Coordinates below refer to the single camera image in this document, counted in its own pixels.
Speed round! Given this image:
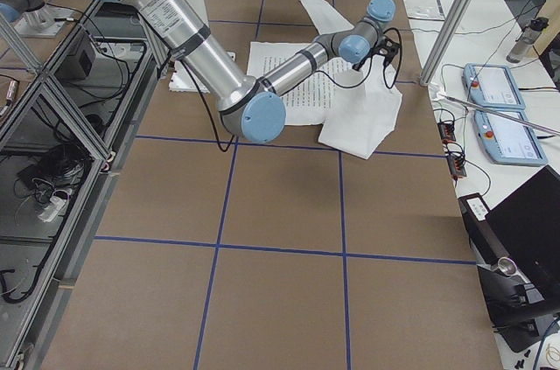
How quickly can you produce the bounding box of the clear plastic bag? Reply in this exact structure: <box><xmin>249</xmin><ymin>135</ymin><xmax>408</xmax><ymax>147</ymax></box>
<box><xmin>403</xmin><ymin>0</ymin><xmax>445</xmax><ymax>21</ymax></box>

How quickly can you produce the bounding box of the lower blue teach pendant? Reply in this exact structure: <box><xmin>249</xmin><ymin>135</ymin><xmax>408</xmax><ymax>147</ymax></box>
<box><xmin>474</xmin><ymin>110</ymin><xmax>548</xmax><ymax>166</ymax></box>

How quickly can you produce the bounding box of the upper blue teach pendant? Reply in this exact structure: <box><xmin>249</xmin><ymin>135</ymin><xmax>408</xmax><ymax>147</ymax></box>
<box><xmin>463</xmin><ymin>63</ymin><xmax>526</xmax><ymax>110</ymax></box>

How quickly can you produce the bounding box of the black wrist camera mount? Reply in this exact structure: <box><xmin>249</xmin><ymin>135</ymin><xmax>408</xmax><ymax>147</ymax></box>
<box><xmin>373</xmin><ymin>37</ymin><xmax>401</xmax><ymax>67</ymax></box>

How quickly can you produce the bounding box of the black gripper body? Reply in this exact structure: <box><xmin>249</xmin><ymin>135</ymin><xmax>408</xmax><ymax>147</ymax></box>
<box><xmin>352</xmin><ymin>48</ymin><xmax>375</xmax><ymax>72</ymax></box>

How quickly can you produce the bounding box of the lower orange circuit board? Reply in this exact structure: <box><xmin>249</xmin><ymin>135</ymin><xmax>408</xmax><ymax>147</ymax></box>
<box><xmin>446</xmin><ymin>153</ymin><xmax>467</xmax><ymax>180</ymax></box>

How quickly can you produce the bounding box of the white long-sleeve printed shirt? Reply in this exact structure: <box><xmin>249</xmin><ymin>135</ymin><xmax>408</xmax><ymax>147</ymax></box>
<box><xmin>242</xmin><ymin>0</ymin><xmax>402</xmax><ymax>159</ymax></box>

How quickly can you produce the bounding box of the blue teach pendant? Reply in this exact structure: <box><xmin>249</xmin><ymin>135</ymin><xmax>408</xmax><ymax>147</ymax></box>
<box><xmin>474</xmin><ymin>110</ymin><xmax>548</xmax><ymax>166</ymax></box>
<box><xmin>463</xmin><ymin>63</ymin><xmax>526</xmax><ymax>110</ymax></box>

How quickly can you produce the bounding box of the grey water bottle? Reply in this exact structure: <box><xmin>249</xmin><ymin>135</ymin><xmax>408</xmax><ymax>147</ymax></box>
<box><xmin>506</xmin><ymin>17</ymin><xmax>549</xmax><ymax>64</ymax></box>

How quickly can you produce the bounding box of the black laptop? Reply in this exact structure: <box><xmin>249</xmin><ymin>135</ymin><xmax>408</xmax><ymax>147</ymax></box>
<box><xmin>486</xmin><ymin>165</ymin><xmax>559</xmax><ymax>295</ymax></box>

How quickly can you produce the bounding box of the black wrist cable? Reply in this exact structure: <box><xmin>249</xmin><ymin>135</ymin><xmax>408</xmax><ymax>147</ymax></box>
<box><xmin>314</xmin><ymin>27</ymin><xmax>403</xmax><ymax>91</ymax></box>

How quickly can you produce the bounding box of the aluminium side frame rack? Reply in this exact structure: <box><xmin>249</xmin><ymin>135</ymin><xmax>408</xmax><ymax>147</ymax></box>
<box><xmin>1</xmin><ymin>0</ymin><xmax>166</xmax><ymax>369</ymax></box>

